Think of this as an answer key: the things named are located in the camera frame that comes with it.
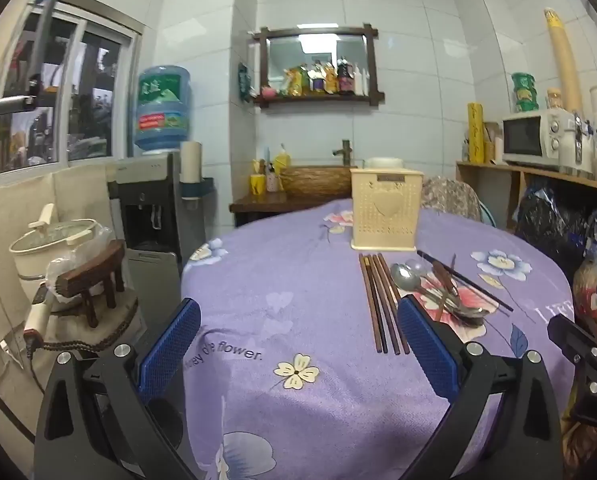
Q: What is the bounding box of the glass jar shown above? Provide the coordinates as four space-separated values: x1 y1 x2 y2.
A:
483 122 501 163

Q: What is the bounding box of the white handled appliance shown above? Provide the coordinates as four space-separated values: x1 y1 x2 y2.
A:
23 285 52 346

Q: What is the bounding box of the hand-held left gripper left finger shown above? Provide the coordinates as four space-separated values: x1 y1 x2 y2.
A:
34 297 202 480

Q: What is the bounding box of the cream perforated utensil holder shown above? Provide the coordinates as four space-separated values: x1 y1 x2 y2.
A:
349 167 424 252

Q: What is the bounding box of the metal spoon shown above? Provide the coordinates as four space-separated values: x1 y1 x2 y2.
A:
391 262 461 311
443 305 491 328

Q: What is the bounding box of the blue water bottle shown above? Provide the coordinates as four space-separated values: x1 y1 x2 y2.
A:
134 65 192 155

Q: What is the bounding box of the black plastic bag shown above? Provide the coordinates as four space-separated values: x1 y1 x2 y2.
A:
515 180 591 266

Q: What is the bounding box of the bronze faucet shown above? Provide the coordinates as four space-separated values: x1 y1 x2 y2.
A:
332 139 354 167

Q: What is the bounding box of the brown wooden chopstick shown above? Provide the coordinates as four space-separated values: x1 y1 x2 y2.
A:
365 254 390 355
359 253 384 353
371 254 401 356
378 254 410 356

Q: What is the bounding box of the purple floral tablecloth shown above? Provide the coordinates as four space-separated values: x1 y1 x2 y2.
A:
181 199 579 480

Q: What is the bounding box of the thin metal utensil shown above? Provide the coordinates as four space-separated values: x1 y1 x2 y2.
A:
434 254 457 322

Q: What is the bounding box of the yellow toothbrush cup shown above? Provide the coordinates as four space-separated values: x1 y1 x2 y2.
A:
271 142 293 192

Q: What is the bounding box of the clear plastic spoon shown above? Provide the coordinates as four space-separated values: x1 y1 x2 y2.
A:
405 255 449 291

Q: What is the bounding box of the window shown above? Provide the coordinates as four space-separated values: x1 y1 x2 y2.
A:
0 0 142 191

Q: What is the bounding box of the small dark wooden stool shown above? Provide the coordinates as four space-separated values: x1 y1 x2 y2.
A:
56 240 126 328

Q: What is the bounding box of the white paper cup tube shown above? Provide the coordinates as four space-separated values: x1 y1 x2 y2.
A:
180 141 202 186

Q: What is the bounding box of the white microwave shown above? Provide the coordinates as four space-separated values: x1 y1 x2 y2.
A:
501 109 579 168

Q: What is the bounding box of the blue cup holder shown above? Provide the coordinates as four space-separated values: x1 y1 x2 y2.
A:
178 177 215 201

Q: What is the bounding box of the row of condiment bottles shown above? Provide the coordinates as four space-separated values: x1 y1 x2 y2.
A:
281 57 369 97

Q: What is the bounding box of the brown handled metal utensil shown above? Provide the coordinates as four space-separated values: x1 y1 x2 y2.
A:
431 260 461 298

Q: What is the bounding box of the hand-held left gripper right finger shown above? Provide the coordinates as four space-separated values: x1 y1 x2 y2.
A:
397 295 564 480

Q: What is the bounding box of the stack of green noodle cups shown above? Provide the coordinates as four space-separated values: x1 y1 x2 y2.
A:
511 72 538 113

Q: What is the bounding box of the wooden framed mirror shelf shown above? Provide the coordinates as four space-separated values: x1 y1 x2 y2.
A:
251 22 385 109

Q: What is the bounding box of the yellow box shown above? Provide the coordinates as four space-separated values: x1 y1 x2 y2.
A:
467 102 486 163

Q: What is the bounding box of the white pot with lid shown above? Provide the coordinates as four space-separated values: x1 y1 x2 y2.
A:
8 203 102 281

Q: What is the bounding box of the black chopstick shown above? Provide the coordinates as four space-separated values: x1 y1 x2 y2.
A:
417 250 514 312

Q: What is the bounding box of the grey metal rod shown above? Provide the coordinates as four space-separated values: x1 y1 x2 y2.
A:
0 95 34 121

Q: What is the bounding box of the water dispenser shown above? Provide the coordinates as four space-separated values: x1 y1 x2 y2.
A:
107 152 184 271

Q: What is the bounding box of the tall yellow roll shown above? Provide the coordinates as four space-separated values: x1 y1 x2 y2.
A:
543 7 584 113

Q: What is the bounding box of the floral chair cloth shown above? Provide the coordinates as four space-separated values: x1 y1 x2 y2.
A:
421 176 481 221

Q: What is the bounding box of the green hanging packet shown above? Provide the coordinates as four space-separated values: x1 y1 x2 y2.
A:
237 62 252 101

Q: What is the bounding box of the dark wooden washstand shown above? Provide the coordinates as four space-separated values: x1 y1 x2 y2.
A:
229 192 351 228

